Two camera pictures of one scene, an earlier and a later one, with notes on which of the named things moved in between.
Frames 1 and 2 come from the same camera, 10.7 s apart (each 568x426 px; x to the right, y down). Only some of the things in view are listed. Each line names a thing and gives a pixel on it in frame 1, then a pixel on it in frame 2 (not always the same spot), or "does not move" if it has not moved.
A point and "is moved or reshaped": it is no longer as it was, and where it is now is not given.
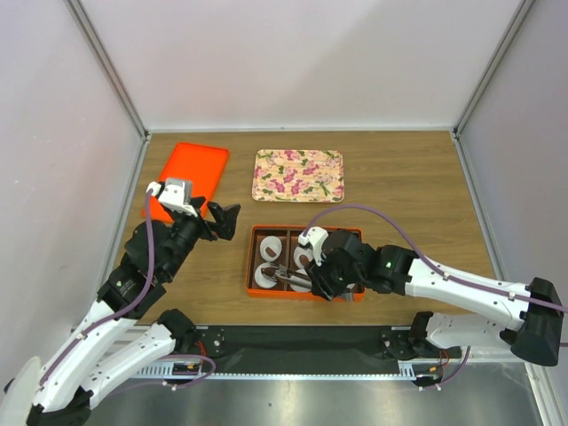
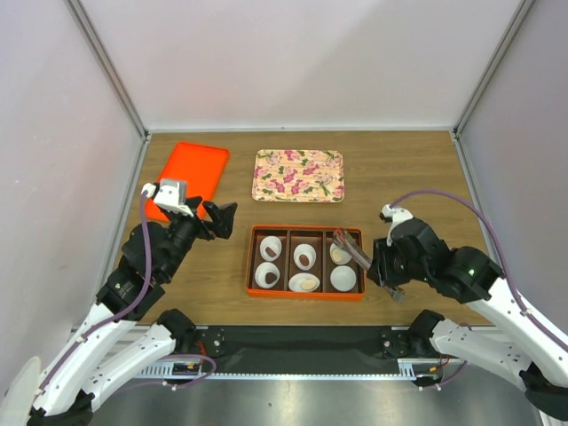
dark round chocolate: [269, 271] is moved or reshaped
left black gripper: [225, 221] does not move
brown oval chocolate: [303, 259] does not move
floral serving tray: [298, 175] does not move
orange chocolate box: [275, 263] does not move
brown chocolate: [270, 252] does not move
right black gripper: [320, 284] → [380, 272]
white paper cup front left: [262, 280] does not move
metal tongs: [302, 280] is moved or reshaped
